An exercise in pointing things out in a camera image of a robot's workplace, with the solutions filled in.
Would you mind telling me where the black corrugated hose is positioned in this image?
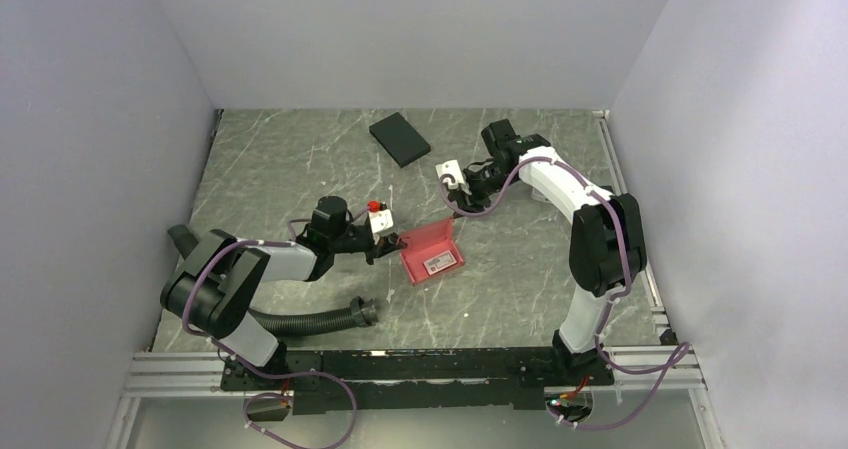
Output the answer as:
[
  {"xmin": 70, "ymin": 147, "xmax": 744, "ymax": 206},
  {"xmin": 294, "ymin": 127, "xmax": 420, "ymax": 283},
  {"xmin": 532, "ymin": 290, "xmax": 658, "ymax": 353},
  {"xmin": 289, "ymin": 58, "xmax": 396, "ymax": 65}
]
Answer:
[{"xmin": 166, "ymin": 223, "xmax": 380, "ymax": 338}]

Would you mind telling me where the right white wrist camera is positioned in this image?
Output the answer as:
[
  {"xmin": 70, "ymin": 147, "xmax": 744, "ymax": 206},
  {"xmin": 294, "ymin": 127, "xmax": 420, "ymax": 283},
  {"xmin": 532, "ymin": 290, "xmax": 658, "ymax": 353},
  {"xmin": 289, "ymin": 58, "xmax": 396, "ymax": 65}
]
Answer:
[{"xmin": 435, "ymin": 159, "xmax": 471, "ymax": 195}]

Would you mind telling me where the aluminium frame rail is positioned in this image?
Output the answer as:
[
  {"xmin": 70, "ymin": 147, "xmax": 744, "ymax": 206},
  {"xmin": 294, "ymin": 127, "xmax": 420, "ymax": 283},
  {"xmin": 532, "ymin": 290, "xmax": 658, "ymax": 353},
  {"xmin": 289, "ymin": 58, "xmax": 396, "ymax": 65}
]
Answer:
[{"xmin": 107, "ymin": 260, "xmax": 723, "ymax": 448}]

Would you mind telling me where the red paper box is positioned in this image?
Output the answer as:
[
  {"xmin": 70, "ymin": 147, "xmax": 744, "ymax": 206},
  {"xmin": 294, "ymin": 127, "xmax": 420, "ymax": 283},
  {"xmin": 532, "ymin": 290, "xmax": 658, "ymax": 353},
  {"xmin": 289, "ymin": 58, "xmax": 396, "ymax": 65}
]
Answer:
[{"xmin": 400, "ymin": 218, "xmax": 465, "ymax": 285}]

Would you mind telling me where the clear plastic case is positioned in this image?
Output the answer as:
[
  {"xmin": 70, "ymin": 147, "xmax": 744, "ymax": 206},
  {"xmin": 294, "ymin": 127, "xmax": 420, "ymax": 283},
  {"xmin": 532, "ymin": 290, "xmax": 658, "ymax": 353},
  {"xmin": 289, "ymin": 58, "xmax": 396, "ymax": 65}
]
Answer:
[{"xmin": 531, "ymin": 189, "xmax": 550, "ymax": 203}]

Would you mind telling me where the small red white box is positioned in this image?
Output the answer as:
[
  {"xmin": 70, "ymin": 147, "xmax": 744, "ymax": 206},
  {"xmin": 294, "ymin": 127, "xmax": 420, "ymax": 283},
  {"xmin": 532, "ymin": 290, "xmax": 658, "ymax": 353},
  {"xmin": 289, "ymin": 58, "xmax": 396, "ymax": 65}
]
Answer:
[{"xmin": 423, "ymin": 250, "xmax": 458, "ymax": 275}]

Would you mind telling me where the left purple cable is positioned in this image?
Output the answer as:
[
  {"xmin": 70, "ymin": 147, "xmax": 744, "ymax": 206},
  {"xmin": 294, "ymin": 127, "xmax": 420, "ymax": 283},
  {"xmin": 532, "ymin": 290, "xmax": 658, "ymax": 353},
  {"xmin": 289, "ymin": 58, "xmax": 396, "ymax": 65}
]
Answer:
[{"xmin": 181, "ymin": 210, "xmax": 359, "ymax": 449}]

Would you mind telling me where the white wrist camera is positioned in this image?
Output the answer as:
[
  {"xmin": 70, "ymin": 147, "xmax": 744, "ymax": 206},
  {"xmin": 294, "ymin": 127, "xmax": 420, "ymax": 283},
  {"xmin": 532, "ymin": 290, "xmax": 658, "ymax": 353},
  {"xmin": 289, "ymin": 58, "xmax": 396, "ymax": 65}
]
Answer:
[
  {"xmin": 367, "ymin": 200, "xmax": 394, "ymax": 239},
  {"xmin": 435, "ymin": 159, "xmax": 471, "ymax": 195}
]

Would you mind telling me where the black flat box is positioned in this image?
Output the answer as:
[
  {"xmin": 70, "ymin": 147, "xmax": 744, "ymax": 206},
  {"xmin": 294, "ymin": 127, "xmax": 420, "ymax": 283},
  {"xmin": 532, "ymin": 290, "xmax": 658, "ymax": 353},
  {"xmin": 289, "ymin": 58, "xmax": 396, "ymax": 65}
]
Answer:
[{"xmin": 368, "ymin": 112, "xmax": 432, "ymax": 168}]

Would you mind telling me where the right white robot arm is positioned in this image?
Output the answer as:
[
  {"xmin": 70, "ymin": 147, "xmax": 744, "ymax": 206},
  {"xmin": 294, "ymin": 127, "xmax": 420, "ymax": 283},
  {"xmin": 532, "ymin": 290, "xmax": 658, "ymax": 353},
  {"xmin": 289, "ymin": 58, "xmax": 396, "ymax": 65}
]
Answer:
[{"xmin": 436, "ymin": 120, "xmax": 647, "ymax": 384}]

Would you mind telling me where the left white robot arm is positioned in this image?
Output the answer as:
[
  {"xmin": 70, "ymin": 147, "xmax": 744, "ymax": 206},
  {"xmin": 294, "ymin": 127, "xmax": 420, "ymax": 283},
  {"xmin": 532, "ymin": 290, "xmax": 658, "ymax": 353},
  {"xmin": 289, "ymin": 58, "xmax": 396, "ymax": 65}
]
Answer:
[{"xmin": 160, "ymin": 196, "xmax": 407, "ymax": 389}]

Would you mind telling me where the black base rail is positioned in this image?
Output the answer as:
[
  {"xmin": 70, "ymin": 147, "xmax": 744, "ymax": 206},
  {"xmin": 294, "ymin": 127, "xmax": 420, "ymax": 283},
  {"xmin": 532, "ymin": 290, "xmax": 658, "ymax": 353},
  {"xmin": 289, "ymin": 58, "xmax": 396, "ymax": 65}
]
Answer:
[{"xmin": 220, "ymin": 346, "xmax": 614, "ymax": 415}]

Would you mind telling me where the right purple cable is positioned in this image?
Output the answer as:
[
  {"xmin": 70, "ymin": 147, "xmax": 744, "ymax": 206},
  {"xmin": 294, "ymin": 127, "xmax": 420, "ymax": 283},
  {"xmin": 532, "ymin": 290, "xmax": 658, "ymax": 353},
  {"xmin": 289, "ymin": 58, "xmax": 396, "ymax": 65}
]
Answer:
[{"xmin": 438, "ymin": 157, "xmax": 694, "ymax": 433}]

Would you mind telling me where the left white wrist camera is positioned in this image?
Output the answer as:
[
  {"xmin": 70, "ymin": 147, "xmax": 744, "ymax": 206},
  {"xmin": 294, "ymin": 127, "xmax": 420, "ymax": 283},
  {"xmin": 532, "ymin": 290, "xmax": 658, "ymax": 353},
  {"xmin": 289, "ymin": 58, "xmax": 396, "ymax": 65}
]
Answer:
[{"xmin": 367, "ymin": 200, "xmax": 394, "ymax": 239}]

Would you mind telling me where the purple cable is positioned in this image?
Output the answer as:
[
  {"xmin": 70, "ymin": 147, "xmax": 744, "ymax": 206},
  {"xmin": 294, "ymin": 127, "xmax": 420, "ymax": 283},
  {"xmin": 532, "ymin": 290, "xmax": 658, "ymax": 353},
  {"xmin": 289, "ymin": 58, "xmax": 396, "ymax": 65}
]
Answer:
[
  {"xmin": 438, "ymin": 157, "xmax": 694, "ymax": 433},
  {"xmin": 181, "ymin": 210, "xmax": 359, "ymax": 449}
]

